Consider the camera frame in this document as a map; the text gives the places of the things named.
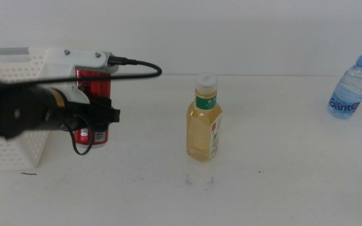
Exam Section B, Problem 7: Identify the red drink can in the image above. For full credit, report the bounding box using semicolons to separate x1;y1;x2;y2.
74;69;112;149

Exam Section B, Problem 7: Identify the yellow tea bottle white cap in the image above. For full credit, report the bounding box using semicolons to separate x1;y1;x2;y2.
185;72;223;163

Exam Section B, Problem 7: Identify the clear water bottle blue cap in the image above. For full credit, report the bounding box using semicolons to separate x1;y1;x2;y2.
327;55;362;120

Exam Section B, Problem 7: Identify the white perforated plastic basket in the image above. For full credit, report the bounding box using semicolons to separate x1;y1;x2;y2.
0;47;52;172

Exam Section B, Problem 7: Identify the thin black left gripper cable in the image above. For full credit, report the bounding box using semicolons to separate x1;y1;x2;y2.
63;114;94;156

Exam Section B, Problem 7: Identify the black left wrist camera cable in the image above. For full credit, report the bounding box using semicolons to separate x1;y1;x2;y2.
8;55;163;87

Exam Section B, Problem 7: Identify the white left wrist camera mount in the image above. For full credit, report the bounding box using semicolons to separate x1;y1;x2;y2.
44;47;119;104

